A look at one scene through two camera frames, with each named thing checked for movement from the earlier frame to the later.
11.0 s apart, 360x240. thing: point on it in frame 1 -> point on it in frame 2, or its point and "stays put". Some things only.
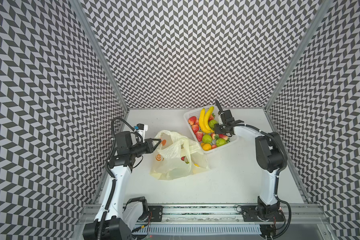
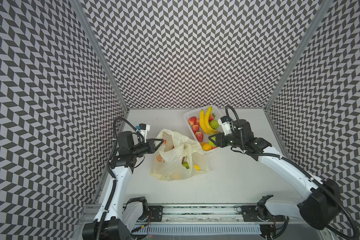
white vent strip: x=196 y=229 stays put
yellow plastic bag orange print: x=176 y=157 stays put
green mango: x=207 y=138 -> x=211 y=143
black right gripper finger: x=218 y=105 -> x=219 y=137
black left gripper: x=148 y=144 stays put
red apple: x=192 y=120 stays put
